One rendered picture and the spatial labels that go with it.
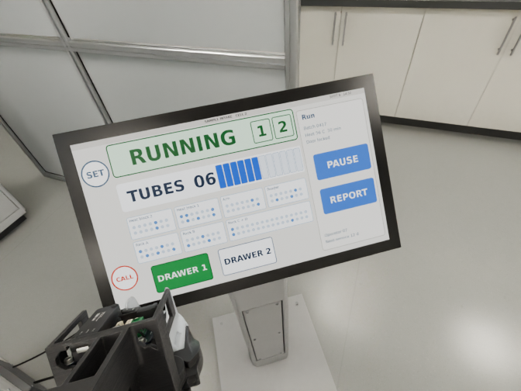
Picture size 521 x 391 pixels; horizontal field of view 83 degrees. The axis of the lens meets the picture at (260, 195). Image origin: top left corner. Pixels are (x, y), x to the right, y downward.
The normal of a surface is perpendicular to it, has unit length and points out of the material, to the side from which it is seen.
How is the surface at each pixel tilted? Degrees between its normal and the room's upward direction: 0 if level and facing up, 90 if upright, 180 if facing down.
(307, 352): 5
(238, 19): 90
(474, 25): 90
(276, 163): 50
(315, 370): 5
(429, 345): 0
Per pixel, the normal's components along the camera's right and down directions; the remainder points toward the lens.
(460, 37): -0.36, 0.69
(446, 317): -0.07, -0.69
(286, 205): 0.14, 0.09
